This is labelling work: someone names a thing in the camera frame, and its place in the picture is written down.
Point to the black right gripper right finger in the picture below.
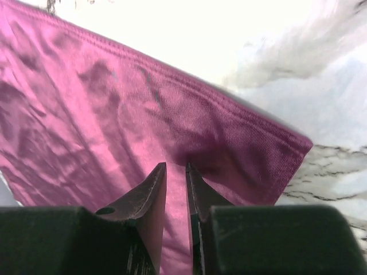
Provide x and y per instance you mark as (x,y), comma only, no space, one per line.
(301,239)

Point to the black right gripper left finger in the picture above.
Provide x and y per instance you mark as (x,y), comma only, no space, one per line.
(124,237)

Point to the purple cloth napkin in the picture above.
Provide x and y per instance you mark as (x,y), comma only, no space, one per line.
(85,119)

